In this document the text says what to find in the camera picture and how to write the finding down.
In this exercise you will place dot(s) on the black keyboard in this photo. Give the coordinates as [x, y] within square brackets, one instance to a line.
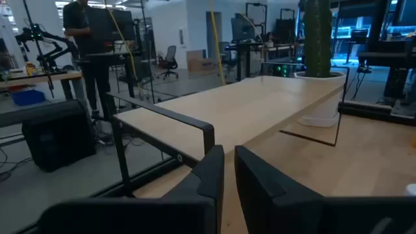
[282, 70]

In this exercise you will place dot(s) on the black background robot arm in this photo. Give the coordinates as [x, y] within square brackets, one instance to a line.
[48, 35]

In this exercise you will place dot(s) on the yellow container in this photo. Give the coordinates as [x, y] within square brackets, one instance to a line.
[30, 69]

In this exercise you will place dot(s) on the person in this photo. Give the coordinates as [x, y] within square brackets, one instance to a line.
[73, 19]

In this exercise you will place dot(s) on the blue plastic bin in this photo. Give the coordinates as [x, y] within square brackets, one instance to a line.
[28, 97]

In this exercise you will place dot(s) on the black office chair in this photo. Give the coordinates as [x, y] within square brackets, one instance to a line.
[169, 60]

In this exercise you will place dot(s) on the white plant pot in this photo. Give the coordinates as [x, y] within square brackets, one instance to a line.
[325, 113]

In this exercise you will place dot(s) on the black monitor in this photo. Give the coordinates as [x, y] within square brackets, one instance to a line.
[110, 24]
[243, 29]

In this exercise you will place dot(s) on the black standing desk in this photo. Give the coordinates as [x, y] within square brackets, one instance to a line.
[242, 58]

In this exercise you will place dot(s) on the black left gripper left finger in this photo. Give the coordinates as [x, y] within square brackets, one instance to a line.
[182, 214]

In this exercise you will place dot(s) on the black metal table frame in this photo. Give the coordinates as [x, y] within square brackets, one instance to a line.
[373, 112]
[146, 175]

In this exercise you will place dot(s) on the black box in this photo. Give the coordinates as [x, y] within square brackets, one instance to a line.
[58, 136]

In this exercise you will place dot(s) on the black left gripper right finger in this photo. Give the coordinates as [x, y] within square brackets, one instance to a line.
[276, 208]

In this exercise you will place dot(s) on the cardboard box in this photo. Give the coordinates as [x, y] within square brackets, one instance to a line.
[200, 61]

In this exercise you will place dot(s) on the wooden background desk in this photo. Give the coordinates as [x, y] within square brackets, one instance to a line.
[39, 78]

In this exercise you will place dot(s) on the green cactus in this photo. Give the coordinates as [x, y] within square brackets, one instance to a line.
[318, 39]

